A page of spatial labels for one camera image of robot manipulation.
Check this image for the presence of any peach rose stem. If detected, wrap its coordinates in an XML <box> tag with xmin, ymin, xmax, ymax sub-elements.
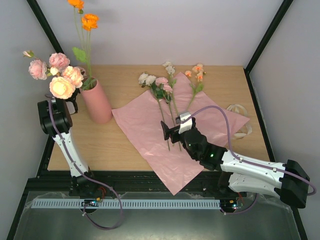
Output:
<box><xmin>49</xmin><ymin>66</ymin><xmax>86</xmax><ymax>100</ymax></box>

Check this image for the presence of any pink wrapping paper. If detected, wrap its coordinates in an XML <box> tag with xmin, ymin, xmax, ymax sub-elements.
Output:
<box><xmin>111</xmin><ymin>71</ymin><xmax>251</xmax><ymax>196</ymax></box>

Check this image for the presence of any pink cylindrical vase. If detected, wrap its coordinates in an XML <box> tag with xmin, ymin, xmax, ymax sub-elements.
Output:
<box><xmin>80</xmin><ymin>80</ymin><xmax>113</xmax><ymax>124</ymax></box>

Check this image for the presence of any artificial flower bunch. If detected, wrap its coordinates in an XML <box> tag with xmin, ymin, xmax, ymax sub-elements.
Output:
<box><xmin>138</xmin><ymin>60</ymin><xmax>207</xmax><ymax>152</ymax></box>

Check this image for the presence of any pink carnation stem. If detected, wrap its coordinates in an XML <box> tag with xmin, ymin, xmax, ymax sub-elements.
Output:
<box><xmin>49</xmin><ymin>53</ymin><xmax>70</xmax><ymax>72</ymax></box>

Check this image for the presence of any pink rose stem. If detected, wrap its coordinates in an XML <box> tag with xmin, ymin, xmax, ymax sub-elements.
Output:
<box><xmin>22</xmin><ymin>50</ymin><xmax>48</xmax><ymax>81</ymax></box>

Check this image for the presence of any cream ribbon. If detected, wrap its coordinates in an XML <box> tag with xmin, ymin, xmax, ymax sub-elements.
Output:
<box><xmin>226</xmin><ymin>104</ymin><xmax>253</xmax><ymax>140</ymax></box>

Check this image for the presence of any orange poppy stem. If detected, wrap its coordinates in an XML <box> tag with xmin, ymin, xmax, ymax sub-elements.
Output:
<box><xmin>67</xmin><ymin>0</ymin><xmax>100</xmax><ymax>91</ymax></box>

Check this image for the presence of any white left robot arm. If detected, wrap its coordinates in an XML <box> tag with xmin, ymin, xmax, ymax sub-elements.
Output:
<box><xmin>37</xmin><ymin>90</ymin><xmax>117</xmax><ymax>197</ymax></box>

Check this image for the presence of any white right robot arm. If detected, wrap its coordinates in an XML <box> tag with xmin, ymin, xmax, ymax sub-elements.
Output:
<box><xmin>163</xmin><ymin>126</ymin><xmax>310</xmax><ymax>209</ymax></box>

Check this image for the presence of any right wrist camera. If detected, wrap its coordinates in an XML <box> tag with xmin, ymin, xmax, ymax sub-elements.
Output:
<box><xmin>175</xmin><ymin>111</ymin><xmax>196</xmax><ymax>134</ymax></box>

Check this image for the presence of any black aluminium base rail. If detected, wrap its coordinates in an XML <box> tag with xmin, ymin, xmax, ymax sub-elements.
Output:
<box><xmin>24</xmin><ymin>170</ymin><xmax>288</xmax><ymax>198</ymax></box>

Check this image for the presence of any left black frame post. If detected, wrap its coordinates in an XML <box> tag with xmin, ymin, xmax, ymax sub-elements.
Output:
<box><xmin>26</xmin><ymin>0</ymin><xmax>76</xmax><ymax>73</ymax></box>

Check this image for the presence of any black frame post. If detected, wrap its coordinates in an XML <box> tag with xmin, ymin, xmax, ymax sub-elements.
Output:
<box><xmin>26</xmin><ymin>0</ymin><xmax>76</xmax><ymax>73</ymax></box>
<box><xmin>245</xmin><ymin>0</ymin><xmax>295</xmax><ymax>73</ymax></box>

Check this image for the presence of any white slotted cable duct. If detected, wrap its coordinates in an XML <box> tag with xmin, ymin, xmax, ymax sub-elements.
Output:
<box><xmin>31</xmin><ymin>198</ymin><xmax>221</xmax><ymax>210</ymax></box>

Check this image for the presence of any right black frame post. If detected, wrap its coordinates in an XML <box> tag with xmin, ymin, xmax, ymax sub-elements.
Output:
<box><xmin>245</xmin><ymin>0</ymin><xmax>295</xmax><ymax>73</ymax></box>

